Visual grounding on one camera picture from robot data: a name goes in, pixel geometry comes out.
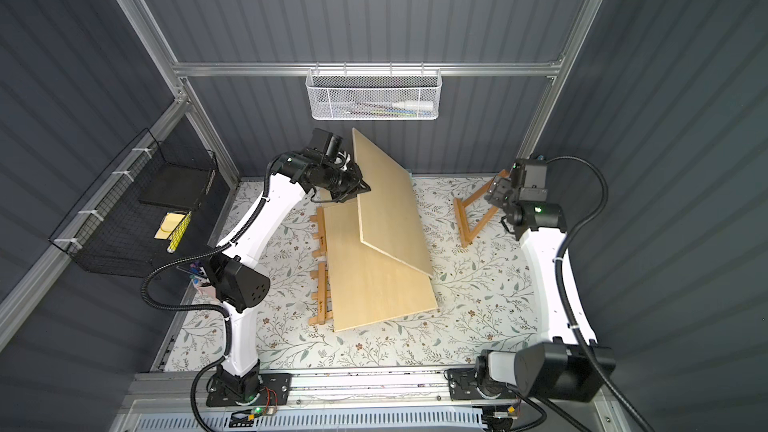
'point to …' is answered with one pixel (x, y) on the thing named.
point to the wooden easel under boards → (320, 235)
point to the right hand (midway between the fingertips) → (516, 189)
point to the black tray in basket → (178, 185)
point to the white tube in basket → (412, 105)
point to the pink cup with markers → (204, 293)
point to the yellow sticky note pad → (169, 223)
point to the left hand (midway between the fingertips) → (379, 190)
